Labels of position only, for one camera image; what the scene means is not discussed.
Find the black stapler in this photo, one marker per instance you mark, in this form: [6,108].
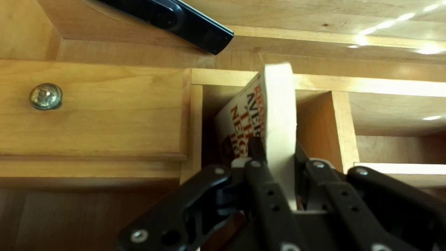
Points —
[196,25]

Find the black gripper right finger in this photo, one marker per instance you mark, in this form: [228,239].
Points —
[371,209]

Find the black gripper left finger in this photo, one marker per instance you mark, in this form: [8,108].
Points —
[274,209]

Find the paperback book white red cover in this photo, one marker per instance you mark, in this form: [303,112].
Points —
[279,112]

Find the wooden drawer with shiny knob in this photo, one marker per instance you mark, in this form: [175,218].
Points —
[116,112]

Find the wooden roll-top desk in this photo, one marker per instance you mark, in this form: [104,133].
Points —
[325,50]

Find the shiny round drawer knob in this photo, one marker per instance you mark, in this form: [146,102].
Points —
[47,96]

